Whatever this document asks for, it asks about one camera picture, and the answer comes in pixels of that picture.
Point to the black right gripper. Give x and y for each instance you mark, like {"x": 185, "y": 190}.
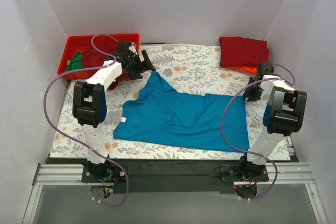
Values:
{"x": 252, "y": 94}

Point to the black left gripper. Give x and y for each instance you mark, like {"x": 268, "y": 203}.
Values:
{"x": 138, "y": 64}

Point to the teal blue t-shirt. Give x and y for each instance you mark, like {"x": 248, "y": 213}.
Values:
{"x": 161, "y": 115}

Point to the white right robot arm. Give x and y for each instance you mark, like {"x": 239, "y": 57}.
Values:
{"x": 283, "y": 115}

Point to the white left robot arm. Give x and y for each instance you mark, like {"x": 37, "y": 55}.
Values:
{"x": 89, "y": 99}

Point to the folded orange t-shirt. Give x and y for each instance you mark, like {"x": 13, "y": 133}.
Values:
{"x": 247, "y": 70}

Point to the folded dark red t-shirt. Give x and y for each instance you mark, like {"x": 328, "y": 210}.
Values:
{"x": 242, "y": 52}

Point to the crumpled dark red t-shirt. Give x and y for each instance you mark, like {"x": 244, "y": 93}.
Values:
{"x": 91, "y": 58}

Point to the floral patterned table mat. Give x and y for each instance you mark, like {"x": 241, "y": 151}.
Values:
{"x": 189, "y": 69}

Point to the green t-shirt in bin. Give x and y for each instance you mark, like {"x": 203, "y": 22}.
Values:
{"x": 75, "y": 63}

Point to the red plastic bin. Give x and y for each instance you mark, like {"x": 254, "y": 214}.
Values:
{"x": 80, "y": 43}

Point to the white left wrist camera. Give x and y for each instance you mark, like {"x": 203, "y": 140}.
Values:
{"x": 132, "y": 48}

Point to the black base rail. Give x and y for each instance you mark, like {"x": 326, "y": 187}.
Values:
{"x": 172, "y": 175}

